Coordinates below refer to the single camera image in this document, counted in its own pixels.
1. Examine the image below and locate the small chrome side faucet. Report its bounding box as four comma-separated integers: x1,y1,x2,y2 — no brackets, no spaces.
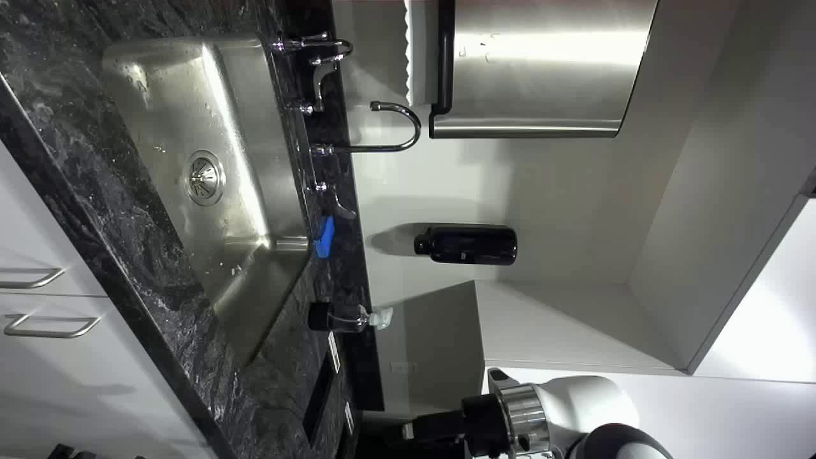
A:
268,31,356,96

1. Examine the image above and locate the white lower cabinet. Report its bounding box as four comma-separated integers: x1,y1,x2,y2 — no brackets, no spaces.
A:
0,138,225,459

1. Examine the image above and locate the white upper cabinet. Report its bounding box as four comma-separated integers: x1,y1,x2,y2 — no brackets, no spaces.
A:
470,0,816,459

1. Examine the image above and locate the blue tap handle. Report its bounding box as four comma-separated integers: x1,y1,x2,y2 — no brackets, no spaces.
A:
310,211,340,263

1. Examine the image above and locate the stainless steel sink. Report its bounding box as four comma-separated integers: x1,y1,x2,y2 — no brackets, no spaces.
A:
100,36,314,373

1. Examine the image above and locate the white cabinet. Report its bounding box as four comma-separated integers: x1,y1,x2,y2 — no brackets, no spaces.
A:
0,138,225,459
470,0,816,459

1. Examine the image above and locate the chrome lever tap handle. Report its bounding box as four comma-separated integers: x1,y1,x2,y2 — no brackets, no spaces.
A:
303,176,359,224

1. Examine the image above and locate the black remote-like object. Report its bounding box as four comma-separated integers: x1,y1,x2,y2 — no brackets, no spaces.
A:
412,221,521,268

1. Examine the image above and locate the white paper towel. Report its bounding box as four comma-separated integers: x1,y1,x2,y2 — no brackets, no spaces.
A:
389,0,435,109

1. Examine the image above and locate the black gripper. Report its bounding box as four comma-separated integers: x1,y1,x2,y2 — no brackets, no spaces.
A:
406,393,517,459

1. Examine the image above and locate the round sink drain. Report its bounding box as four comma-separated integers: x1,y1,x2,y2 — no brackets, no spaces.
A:
183,151,229,208

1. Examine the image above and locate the metal cabinet handle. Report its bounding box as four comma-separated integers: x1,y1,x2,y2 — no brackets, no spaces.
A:
2,312,105,341
0,266,68,294

